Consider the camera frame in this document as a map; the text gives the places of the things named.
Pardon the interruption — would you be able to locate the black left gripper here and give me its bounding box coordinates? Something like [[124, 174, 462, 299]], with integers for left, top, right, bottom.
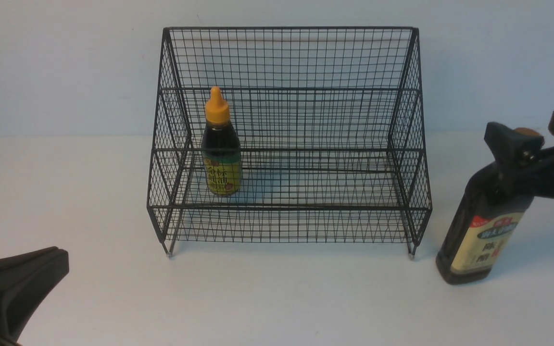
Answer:
[[0, 246, 70, 346]]

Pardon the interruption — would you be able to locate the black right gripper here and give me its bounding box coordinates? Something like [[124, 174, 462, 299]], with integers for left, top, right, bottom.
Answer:
[[484, 111, 554, 199]]

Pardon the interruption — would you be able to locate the large dark vinegar bottle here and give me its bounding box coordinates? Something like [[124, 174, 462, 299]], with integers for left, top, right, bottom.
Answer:
[[436, 127, 545, 285]]

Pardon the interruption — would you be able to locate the small yellow-capped sauce bottle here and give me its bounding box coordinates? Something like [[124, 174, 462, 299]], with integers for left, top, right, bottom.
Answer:
[[201, 86, 242, 197]]

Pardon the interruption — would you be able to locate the black wire mesh rack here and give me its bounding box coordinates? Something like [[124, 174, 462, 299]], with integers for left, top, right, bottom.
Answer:
[[147, 26, 432, 259]]

